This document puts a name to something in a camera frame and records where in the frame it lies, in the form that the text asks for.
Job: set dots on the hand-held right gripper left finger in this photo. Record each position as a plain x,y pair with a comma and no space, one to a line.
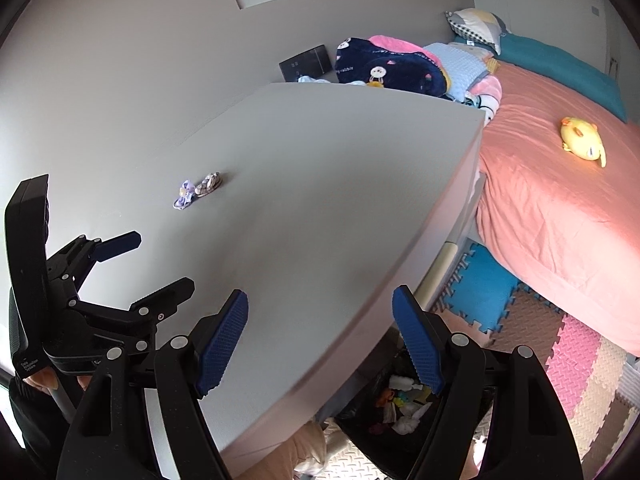
222,345

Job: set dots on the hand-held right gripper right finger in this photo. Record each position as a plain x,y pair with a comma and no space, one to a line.
420,345

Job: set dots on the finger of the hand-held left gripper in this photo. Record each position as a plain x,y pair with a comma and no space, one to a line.
120,242
165,295

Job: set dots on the white cloud-shaped toy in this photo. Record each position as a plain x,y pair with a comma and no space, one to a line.
405,382

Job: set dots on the orange plastic mold toy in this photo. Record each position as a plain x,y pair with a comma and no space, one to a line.
387,398

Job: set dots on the black trash bin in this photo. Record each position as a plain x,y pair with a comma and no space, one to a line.
360,440

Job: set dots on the person's left hand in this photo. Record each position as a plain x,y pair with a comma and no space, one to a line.
40,383

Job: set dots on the cream table leg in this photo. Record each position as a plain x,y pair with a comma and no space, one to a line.
437,275

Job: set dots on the crumpled white tissue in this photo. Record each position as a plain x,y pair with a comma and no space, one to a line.
410,420

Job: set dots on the purple flower hair clip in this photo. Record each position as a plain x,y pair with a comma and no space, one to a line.
185,195

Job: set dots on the checkered bow hair clip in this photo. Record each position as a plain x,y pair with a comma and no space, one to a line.
207,184

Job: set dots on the person's leg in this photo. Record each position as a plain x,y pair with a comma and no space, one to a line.
300,452

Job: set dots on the foam puzzle floor mat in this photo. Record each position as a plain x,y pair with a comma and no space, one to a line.
575,360

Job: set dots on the bed with pink sheet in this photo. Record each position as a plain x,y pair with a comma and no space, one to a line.
550,210

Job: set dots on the light blue white cloth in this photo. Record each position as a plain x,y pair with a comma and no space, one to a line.
315,79

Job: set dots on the black box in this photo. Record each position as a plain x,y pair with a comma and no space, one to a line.
305,62

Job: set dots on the pink white blanket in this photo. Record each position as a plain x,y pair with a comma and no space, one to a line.
487,92

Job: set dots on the yellow duck plush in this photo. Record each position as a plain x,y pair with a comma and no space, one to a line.
580,137

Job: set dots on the light blue quilted blanket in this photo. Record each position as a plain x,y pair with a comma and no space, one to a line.
460,65

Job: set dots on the navy printed blanket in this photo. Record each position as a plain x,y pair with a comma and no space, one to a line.
360,60

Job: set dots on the pink fleece blanket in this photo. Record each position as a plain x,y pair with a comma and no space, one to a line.
395,42

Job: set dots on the teal blanket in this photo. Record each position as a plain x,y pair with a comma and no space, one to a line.
550,60

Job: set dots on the checkered patchwork pillow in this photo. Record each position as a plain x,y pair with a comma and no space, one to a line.
475,25

